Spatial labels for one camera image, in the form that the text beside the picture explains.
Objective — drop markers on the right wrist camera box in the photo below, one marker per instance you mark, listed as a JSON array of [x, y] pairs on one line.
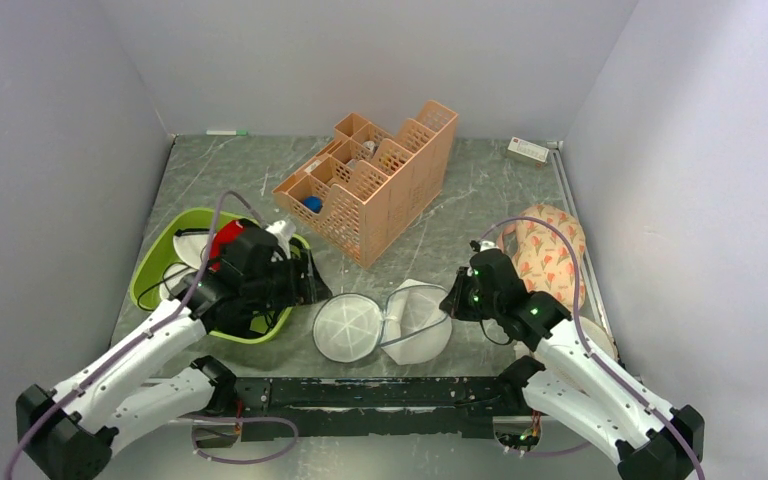
[[478, 246]]

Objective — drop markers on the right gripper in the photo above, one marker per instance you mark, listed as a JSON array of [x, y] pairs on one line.
[[454, 303]]

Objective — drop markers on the red bra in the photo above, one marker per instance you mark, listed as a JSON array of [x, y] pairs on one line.
[[226, 235]]

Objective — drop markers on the black mounting rail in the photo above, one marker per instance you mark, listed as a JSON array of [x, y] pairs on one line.
[[319, 407]]

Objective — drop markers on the white bra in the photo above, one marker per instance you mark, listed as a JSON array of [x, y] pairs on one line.
[[188, 248]]

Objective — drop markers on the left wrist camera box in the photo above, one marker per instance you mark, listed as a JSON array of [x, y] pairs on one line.
[[283, 230]]

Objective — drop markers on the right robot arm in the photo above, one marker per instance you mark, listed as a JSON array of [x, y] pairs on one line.
[[571, 379]]

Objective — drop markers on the small white red box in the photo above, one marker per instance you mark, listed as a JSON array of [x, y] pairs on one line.
[[524, 150]]

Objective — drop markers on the orange plastic organizer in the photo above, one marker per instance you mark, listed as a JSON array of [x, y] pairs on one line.
[[373, 184]]

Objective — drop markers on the green plastic basin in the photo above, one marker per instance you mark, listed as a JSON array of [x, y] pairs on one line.
[[144, 284]]

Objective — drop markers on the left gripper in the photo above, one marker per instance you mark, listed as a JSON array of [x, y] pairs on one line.
[[309, 288]]

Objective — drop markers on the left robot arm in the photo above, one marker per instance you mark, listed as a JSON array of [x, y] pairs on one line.
[[72, 430]]

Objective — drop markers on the beige mesh laundry bag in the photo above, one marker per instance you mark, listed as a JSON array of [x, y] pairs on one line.
[[598, 336]]

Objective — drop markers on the green white marker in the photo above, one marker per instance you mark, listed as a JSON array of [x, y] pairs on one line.
[[223, 132]]

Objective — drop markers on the white mesh laundry bag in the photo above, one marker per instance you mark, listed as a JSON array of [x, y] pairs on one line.
[[408, 326]]

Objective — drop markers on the black bra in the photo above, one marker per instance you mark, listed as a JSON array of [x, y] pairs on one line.
[[258, 318]]

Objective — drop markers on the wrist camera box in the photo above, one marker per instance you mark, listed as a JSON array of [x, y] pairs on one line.
[[283, 230], [478, 246]]

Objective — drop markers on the floral pink bra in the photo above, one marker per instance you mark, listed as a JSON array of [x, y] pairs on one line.
[[543, 258]]

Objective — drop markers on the blue ball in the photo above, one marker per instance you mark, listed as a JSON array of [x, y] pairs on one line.
[[313, 203]]

